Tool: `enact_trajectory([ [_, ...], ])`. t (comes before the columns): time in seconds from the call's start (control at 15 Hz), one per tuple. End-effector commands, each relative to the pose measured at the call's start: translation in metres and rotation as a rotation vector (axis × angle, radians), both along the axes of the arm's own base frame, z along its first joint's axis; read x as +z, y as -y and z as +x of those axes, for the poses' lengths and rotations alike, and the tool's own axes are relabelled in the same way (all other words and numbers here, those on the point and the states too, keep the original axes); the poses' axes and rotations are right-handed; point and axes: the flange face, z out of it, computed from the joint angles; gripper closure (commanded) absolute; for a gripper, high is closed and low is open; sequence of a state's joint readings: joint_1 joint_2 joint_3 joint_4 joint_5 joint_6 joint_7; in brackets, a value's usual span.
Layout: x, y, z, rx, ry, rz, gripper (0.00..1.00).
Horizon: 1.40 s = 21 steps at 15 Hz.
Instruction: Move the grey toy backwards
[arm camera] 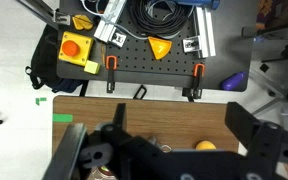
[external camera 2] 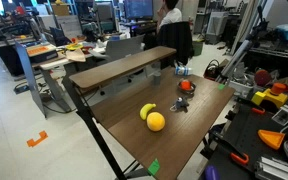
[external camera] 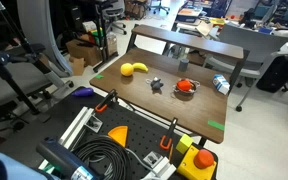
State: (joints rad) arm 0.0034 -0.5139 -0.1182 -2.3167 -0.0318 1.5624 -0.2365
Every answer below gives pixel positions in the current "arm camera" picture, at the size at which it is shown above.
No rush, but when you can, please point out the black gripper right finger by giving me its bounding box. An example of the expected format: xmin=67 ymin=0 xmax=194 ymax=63
xmin=224 ymin=101 xmax=263 ymax=149

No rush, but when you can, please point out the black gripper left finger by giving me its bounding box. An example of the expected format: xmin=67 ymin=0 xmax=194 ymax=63
xmin=112 ymin=102 xmax=128 ymax=134

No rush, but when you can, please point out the small grey toy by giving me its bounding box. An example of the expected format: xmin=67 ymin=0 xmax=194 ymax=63
xmin=147 ymin=135 xmax=172 ymax=154

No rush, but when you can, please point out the purple eggplant toy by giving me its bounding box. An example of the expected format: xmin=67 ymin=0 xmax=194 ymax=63
xmin=221 ymin=71 xmax=248 ymax=92

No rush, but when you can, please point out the yellow round fruit toy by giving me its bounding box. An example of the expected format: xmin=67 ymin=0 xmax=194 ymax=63
xmin=195 ymin=140 xmax=218 ymax=152

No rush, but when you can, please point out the orange black bar clamp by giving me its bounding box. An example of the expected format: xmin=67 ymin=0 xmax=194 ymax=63
xmin=105 ymin=55 xmax=119 ymax=94
xmin=181 ymin=63 xmax=206 ymax=103

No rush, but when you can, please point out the yellow-green block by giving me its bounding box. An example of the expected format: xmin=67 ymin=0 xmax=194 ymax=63
xmin=83 ymin=59 xmax=101 ymax=75

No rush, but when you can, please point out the green tape strip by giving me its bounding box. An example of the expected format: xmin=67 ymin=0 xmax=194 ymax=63
xmin=52 ymin=113 xmax=74 ymax=123

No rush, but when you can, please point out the dark round bowl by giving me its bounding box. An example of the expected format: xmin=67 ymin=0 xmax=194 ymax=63
xmin=89 ymin=164 xmax=118 ymax=180

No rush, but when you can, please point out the black perforated board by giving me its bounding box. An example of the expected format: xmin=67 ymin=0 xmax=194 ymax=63
xmin=98 ymin=6 xmax=206 ymax=76

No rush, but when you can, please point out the orange wedge-shaped piece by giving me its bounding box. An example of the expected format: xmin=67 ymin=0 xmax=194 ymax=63
xmin=147 ymin=36 xmax=173 ymax=61

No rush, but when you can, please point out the small green floor tape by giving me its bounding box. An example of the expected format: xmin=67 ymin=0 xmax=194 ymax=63
xmin=35 ymin=97 xmax=48 ymax=106

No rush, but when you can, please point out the yellow emergency stop box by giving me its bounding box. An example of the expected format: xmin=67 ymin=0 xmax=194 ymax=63
xmin=57 ymin=31 xmax=95 ymax=67

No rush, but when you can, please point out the black workbench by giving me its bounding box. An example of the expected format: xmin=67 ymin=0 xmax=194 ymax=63
xmin=56 ymin=0 xmax=253 ymax=93

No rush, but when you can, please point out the black backpack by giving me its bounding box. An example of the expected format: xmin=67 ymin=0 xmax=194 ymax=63
xmin=25 ymin=23 xmax=90 ymax=98

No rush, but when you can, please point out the yellow wedge-shaped piece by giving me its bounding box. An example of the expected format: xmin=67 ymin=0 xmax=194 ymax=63
xmin=72 ymin=14 xmax=94 ymax=32

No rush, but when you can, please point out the blue plastic case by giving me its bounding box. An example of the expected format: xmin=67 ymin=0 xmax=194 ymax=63
xmin=177 ymin=0 xmax=221 ymax=10

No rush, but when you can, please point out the black loop handle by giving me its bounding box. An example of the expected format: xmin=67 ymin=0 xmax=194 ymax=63
xmin=132 ymin=84 xmax=148 ymax=101

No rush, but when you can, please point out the silver black bracket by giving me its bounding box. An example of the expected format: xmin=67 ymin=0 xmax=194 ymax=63
xmin=182 ymin=37 xmax=200 ymax=54

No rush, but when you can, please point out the aluminium extrusion rail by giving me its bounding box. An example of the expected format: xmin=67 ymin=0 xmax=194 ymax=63
xmin=93 ymin=0 xmax=128 ymax=44
xmin=194 ymin=6 xmax=217 ymax=59

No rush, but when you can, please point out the coiled black cable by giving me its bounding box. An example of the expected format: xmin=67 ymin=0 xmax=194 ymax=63
xmin=127 ymin=0 xmax=194 ymax=37

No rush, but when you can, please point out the grey metal frame bar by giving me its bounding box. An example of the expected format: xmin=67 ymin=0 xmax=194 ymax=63
xmin=15 ymin=0 xmax=72 ymax=31

